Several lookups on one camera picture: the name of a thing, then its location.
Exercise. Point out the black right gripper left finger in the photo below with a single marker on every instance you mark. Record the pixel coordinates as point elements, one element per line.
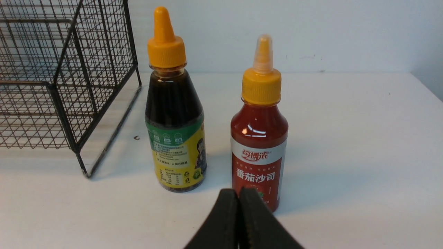
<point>220,227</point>

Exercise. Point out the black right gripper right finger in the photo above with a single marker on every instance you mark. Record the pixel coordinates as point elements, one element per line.
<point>258,227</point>

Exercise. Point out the dark sauce bottle orange cap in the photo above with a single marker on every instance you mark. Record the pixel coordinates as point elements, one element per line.
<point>174,115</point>

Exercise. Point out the red ketchup bottle orange cap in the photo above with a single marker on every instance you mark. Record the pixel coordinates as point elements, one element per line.
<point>259,131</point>

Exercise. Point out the black wire mesh rack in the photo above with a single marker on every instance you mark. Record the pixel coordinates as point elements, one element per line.
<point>63,63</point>

